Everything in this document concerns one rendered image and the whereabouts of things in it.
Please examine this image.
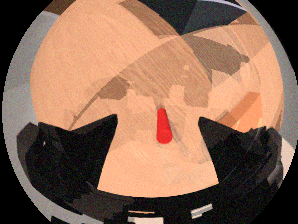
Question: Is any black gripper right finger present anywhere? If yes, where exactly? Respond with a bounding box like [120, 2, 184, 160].
[198, 116, 266, 183]

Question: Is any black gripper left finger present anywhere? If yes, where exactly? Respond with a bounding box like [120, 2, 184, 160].
[39, 113, 118, 189]

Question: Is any red peg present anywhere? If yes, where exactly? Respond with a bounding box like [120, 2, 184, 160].
[156, 108, 173, 144]

